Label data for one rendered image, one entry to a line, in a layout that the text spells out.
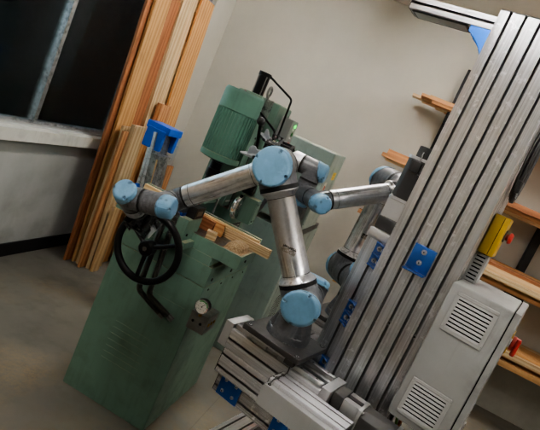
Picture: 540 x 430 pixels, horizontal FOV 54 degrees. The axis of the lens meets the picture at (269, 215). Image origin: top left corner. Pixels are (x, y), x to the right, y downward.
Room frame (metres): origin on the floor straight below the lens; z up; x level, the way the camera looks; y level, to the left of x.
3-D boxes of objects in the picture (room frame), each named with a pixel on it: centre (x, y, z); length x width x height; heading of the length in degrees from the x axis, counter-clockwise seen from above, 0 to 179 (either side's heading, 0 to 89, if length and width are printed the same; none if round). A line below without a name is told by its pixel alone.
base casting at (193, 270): (2.39, 0.27, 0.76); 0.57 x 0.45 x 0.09; 167
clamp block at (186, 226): (2.08, 0.33, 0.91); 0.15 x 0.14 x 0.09; 77
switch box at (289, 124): (2.55, 0.09, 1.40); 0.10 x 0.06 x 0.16; 167
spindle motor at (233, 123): (2.27, 0.30, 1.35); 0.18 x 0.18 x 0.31
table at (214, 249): (2.16, 0.31, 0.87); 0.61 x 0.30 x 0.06; 77
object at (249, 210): (2.41, 0.11, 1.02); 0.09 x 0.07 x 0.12; 77
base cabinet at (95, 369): (2.38, 0.28, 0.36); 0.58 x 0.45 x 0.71; 167
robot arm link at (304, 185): (2.06, -0.09, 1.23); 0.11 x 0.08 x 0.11; 26
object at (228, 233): (2.24, 0.19, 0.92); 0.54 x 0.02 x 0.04; 77
